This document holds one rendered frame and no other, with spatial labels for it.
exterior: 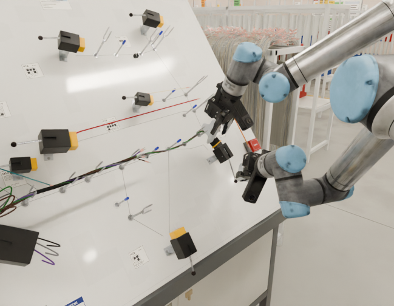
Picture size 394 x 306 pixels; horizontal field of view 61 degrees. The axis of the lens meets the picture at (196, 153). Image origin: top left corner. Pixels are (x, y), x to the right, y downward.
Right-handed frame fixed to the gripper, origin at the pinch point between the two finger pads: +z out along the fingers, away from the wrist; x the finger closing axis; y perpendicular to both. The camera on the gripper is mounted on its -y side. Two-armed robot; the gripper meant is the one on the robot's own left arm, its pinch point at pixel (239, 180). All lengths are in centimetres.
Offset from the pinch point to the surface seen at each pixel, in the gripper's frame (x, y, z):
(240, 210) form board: -4.8, -10.0, 6.2
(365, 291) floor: -126, -35, 72
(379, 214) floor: -188, 28, 126
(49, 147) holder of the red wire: 61, -8, -22
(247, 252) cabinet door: -16.1, -24.2, 18.0
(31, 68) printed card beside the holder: 74, 16, -8
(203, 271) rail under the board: 7.8, -32.8, -1.1
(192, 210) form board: 15.3, -14.3, -0.1
